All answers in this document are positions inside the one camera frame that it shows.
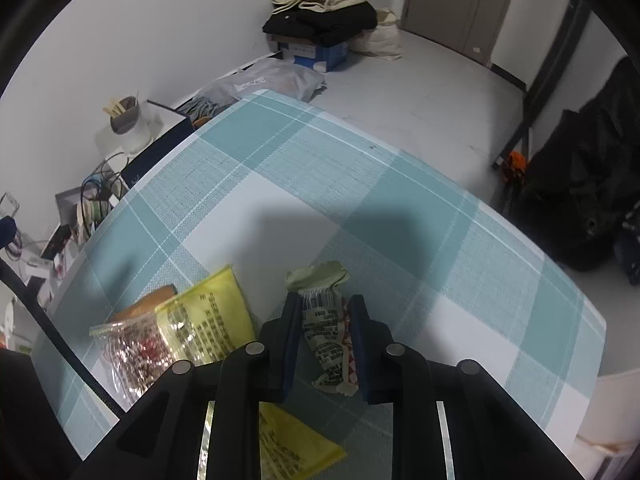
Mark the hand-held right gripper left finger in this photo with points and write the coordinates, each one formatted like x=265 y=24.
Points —
x=289 y=350

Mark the teal checked tablecloth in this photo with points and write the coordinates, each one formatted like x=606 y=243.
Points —
x=350 y=185

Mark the black framed open door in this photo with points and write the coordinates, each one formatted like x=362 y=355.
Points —
x=545 y=80

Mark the bundle of wooden chopsticks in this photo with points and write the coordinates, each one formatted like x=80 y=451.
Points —
x=116 y=106

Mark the grey entrance door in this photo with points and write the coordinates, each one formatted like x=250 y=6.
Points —
x=450 y=5

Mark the grey plastic parcel bag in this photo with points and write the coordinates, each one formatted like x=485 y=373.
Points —
x=275 y=80

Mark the yellow printed wrapper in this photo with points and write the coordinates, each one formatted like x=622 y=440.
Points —
x=215 y=310

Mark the navy box with white lid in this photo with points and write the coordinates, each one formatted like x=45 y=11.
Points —
x=160 y=152

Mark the blue cardboard box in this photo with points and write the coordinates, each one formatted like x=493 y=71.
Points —
x=320 y=55

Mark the pile of clothes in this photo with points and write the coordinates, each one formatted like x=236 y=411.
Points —
x=330 y=22

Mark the small black box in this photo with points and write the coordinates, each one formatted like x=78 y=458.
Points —
x=56 y=242

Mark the black jacket on hook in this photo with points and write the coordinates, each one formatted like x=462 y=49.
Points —
x=585 y=185

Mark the gold foil wrapper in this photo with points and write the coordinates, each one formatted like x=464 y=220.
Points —
x=145 y=302

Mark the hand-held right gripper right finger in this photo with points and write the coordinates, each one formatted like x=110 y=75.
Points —
x=361 y=350

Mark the white tote bag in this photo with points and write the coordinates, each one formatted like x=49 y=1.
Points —
x=382 y=35

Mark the orange black item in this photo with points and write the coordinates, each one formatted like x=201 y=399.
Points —
x=515 y=166

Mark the white grey cup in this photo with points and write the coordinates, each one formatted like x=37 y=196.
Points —
x=132 y=130

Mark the clear crinkled plastic bag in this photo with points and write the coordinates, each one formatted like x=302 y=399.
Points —
x=135 y=355

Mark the red checked snack wrapper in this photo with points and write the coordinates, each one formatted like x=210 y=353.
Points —
x=325 y=330

